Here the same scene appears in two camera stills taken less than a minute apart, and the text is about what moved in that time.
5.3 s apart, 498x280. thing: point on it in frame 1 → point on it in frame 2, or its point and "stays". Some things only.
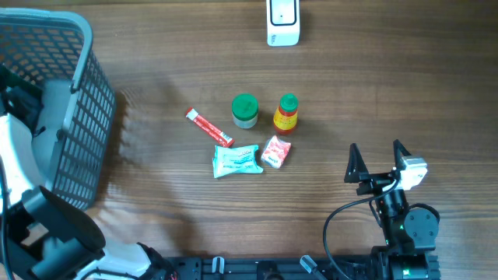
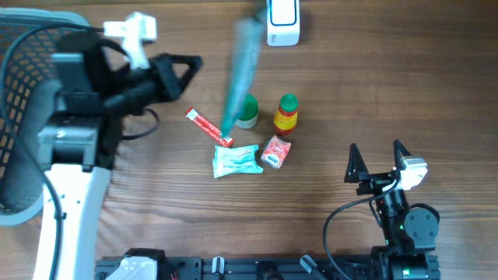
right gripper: [373, 182] stays
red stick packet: [217, 136] stays
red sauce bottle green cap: [285, 116] stays
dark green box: [8, 78] → [243, 71]
